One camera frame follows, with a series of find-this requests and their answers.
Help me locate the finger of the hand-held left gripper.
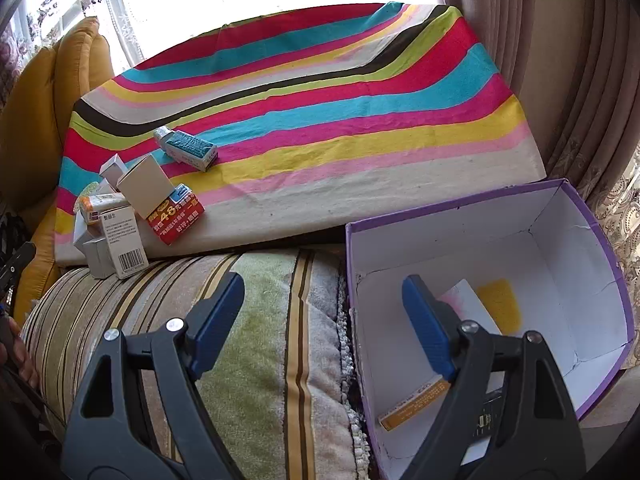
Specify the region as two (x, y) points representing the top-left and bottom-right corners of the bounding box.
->
(0, 241), (38, 291)

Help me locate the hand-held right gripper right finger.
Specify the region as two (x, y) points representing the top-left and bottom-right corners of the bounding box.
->
(401, 274), (586, 480)

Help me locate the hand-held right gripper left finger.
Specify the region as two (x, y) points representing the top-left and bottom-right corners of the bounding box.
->
(60, 272), (246, 480)

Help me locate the tall grey white carton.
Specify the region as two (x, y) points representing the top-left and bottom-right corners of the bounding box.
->
(82, 237), (118, 280)

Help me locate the white carton with barcode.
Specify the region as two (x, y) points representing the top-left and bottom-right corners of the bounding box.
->
(97, 205), (148, 280)

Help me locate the purple cardboard box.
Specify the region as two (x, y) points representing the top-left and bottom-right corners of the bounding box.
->
(345, 178), (636, 480)

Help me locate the person's left hand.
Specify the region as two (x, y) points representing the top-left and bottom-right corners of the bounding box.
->
(0, 317), (41, 391)

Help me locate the white pink carton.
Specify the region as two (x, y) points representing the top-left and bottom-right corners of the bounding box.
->
(440, 279), (503, 336)

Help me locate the striped beige sofa blanket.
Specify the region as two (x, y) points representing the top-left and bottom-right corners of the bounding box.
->
(20, 247), (371, 480)

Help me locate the yellow flat packet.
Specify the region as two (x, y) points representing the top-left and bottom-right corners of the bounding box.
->
(475, 280), (523, 333)

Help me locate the orange and white carton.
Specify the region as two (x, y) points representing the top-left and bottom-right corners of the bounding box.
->
(377, 377), (451, 431)

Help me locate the orange striped white carton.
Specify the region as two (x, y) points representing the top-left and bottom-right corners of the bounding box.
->
(77, 191), (132, 224)

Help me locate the pale green white carton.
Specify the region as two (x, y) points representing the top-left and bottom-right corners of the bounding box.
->
(79, 181), (112, 200)

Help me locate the red carton yellow print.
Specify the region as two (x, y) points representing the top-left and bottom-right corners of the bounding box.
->
(146, 197), (207, 246)

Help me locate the small white carton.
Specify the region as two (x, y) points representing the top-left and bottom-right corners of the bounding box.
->
(99, 153), (132, 192)

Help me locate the large white cube carton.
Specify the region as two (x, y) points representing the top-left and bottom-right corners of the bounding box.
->
(116, 154), (173, 221)

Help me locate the yellow sofa cushion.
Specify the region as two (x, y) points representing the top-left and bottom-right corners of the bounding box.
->
(0, 16), (113, 311)

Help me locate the teal and white carton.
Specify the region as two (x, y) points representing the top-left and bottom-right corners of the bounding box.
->
(159, 130), (219, 173)

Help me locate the patterned lace curtain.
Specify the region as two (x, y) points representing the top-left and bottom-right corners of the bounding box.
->
(590, 145), (640, 281)

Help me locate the colourful striped cloth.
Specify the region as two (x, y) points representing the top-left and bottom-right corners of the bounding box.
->
(54, 2), (547, 267)

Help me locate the beige pleated curtain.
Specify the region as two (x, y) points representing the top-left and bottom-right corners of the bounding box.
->
(435, 0), (640, 241)

